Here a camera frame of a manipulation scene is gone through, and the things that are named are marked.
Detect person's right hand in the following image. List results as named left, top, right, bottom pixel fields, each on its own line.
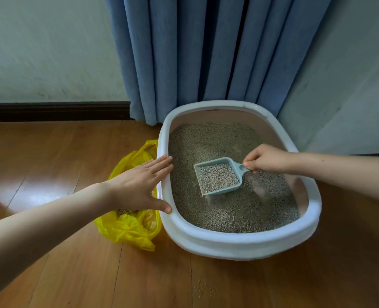
left=242, top=143, right=298, bottom=174

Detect person's left hand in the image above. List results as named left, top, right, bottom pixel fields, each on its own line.
left=104, top=154, right=174, bottom=215

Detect yellow plastic bag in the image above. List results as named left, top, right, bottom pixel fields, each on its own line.
left=94, top=140, right=163, bottom=252

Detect grey cat litter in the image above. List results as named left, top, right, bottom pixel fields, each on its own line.
left=169, top=122, right=301, bottom=234

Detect light blue litter scoop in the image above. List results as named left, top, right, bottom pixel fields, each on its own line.
left=193, top=157, right=251, bottom=197

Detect white oval litter box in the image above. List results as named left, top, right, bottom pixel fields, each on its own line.
left=156, top=100, right=322, bottom=261

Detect person's right forearm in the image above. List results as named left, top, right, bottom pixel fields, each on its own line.
left=289, top=152, right=379, bottom=207

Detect person's left forearm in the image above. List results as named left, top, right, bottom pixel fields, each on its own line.
left=0, top=182, right=116, bottom=305

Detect blue curtain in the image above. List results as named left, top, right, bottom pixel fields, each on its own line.
left=104, top=0, right=333, bottom=127

